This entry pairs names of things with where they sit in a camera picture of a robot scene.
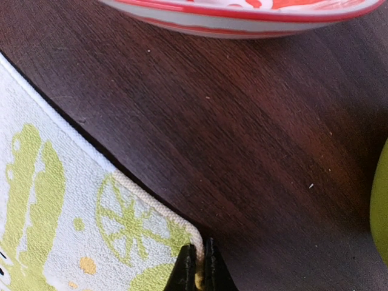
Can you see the green lemon pattern towel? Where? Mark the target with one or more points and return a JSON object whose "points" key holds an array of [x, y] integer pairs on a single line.
{"points": [[70, 220]]}

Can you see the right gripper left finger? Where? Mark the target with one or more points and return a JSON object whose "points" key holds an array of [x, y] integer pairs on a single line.
{"points": [[182, 277]]}

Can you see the lime green bowl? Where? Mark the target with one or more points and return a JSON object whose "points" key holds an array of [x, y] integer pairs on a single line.
{"points": [[379, 206]]}

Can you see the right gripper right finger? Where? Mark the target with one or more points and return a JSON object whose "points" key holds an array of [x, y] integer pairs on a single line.
{"points": [[216, 274]]}

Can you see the red white patterned bowl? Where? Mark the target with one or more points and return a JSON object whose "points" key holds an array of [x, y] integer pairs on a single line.
{"points": [[243, 19]]}

